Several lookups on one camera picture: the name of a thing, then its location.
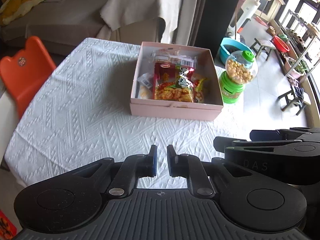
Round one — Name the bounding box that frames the dark red snack pouch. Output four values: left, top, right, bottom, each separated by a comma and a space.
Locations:
153, 62, 194, 102

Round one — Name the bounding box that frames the yellow white snack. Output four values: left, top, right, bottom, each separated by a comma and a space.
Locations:
137, 73, 153, 90

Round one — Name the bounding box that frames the red label clear snack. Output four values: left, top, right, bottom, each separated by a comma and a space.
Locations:
150, 48, 198, 68

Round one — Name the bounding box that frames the dark wooden stool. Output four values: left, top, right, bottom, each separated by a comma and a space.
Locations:
250, 38, 276, 61
278, 85, 311, 116

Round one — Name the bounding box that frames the yellow panda snack bag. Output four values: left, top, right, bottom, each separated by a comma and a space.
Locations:
191, 73, 209, 103

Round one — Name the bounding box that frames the green candy dispenser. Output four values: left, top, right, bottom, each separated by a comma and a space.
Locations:
219, 50, 258, 103

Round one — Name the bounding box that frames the red white rice cracker pack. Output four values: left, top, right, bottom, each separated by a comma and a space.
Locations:
138, 85, 153, 100

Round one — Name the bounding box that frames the pink cardboard box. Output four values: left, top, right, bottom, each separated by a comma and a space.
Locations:
130, 42, 224, 121

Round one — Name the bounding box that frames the white textured tablecloth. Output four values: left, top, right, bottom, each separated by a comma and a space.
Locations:
4, 38, 246, 189

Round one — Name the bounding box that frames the blue plastic basin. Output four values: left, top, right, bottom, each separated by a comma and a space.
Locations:
218, 37, 252, 64

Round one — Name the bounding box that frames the red plastic basin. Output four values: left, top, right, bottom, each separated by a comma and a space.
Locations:
271, 36, 290, 53

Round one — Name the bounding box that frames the white side cabinet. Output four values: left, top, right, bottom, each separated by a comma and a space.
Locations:
0, 90, 19, 169

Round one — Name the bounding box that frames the red paper decoration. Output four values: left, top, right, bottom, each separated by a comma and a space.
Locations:
0, 211, 17, 240

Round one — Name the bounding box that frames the orange plastic chair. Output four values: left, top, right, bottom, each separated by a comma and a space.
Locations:
1, 36, 56, 118

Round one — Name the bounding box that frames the beige cloth on sofa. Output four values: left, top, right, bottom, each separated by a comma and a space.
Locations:
97, 0, 182, 45

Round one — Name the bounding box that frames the grey sofa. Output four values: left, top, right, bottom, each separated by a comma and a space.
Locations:
0, 0, 166, 55

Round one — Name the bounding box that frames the yellow cloth on sofa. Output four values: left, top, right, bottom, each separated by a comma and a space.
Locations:
1, 0, 45, 26

